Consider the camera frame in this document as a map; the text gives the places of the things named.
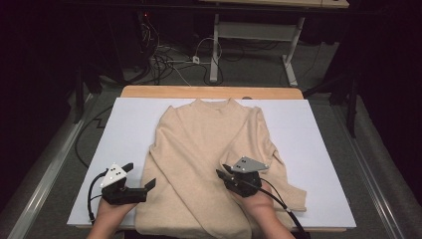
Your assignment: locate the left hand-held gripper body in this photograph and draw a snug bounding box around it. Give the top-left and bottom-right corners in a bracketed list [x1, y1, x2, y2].
[99, 162, 149, 206]

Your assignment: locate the black floor cable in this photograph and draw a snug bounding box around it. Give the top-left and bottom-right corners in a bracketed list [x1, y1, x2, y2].
[74, 104, 115, 168]

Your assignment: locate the metal floor rail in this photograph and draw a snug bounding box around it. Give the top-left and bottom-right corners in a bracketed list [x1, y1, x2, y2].
[331, 106, 407, 239]
[6, 94, 96, 239]

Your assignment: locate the person's left hand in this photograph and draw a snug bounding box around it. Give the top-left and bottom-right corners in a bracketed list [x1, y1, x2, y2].
[94, 198, 139, 231]

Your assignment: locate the beige knit sweater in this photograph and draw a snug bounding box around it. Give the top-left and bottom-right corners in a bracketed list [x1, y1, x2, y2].
[133, 98, 308, 239]

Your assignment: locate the person's right hand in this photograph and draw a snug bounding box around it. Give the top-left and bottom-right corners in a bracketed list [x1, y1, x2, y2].
[232, 186, 282, 218]

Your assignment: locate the bundle of black cables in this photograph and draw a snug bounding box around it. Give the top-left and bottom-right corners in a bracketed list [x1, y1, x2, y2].
[137, 13, 213, 86]

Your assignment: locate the white cable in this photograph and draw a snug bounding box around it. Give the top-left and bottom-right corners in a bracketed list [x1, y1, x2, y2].
[165, 37, 223, 88]

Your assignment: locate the right hand-held gripper black cable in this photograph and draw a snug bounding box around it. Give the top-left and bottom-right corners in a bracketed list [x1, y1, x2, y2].
[260, 178, 312, 239]

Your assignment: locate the light wooden desk top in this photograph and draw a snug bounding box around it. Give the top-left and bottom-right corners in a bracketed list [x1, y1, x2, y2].
[198, 0, 350, 9]

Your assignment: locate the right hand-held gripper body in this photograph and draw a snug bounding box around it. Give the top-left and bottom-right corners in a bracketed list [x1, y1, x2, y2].
[223, 155, 270, 198]

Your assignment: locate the white board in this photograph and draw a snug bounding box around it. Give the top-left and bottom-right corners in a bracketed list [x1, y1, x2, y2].
[67, 97, 357, 230]

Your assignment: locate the black stand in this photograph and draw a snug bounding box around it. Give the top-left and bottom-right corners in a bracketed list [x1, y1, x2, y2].
[303, 71, 359, 138]
[73, 63, 104, 124]

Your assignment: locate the white metal desk frame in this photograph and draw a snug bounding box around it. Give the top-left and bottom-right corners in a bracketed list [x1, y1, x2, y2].
[209, 13, 307, 88]

